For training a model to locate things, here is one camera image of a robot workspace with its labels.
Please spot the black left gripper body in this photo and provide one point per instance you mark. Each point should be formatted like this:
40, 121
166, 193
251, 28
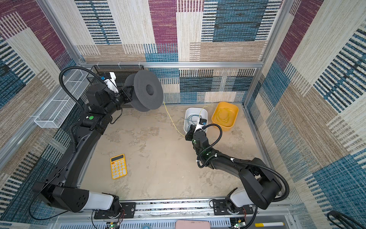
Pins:
124, 98

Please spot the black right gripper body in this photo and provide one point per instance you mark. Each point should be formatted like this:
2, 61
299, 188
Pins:
189, 136

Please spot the dark grey foam spool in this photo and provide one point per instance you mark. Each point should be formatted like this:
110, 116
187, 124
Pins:
147, 91

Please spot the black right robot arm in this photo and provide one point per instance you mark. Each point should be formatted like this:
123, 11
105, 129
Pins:
261, 184

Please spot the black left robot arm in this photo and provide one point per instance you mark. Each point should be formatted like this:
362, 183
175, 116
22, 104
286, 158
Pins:
59, 190

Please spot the white plastic bin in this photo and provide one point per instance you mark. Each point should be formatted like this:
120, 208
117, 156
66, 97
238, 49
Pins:
192, 115

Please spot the yellow plastic bin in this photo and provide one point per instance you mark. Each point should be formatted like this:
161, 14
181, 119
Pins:
225, 115

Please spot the yellow calculator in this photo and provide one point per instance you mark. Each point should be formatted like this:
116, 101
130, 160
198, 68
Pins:
118, 166

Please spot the pink phone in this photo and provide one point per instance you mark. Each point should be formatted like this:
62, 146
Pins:
192, 224

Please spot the yellow white marker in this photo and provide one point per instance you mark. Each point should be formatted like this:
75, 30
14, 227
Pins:
269, 224

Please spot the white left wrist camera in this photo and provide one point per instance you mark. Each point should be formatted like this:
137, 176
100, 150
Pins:
109, 79

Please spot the black wire shelf rack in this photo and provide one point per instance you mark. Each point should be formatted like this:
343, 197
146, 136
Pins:
121, 71

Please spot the white wire mesh basket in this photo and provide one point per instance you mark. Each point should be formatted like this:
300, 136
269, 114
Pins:
59, 107

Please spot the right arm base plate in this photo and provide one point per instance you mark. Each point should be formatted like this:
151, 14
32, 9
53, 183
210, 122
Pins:
221, 208

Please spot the aluminium mounting rail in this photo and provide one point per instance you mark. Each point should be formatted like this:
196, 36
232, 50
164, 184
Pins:
164, 213

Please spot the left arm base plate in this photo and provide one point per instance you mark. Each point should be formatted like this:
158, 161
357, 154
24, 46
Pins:
124, 210

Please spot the black chair frame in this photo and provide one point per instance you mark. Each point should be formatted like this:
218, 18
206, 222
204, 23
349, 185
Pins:
343, 221

